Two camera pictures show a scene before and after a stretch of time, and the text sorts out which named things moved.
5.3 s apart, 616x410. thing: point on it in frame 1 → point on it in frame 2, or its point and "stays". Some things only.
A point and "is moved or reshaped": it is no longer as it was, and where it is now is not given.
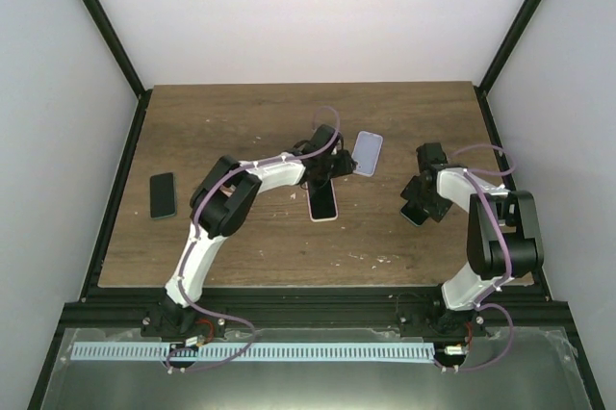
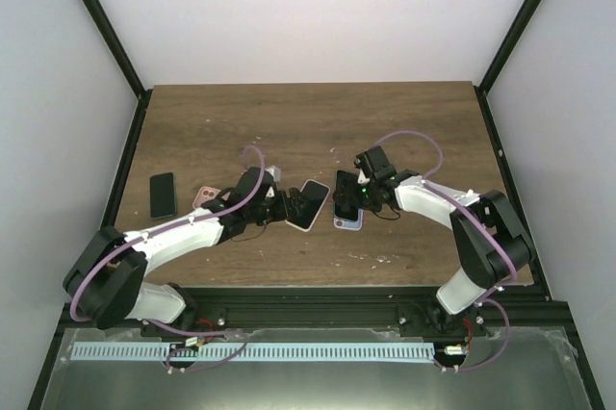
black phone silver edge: [321, 199] is moved or reshaped
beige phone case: [321, 200] is moved or reshaped
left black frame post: [112, 38] stays
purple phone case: [367, 150] → [348, 225]
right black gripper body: [425, 199] → [369, 202]
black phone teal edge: [163, 202] stays
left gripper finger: [347, 166] → [302, 211]
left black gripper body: [328, 168] → [282, 212]
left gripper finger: [346, 158] → [297, 196]
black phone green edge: [415, 212] is moved or reshaped
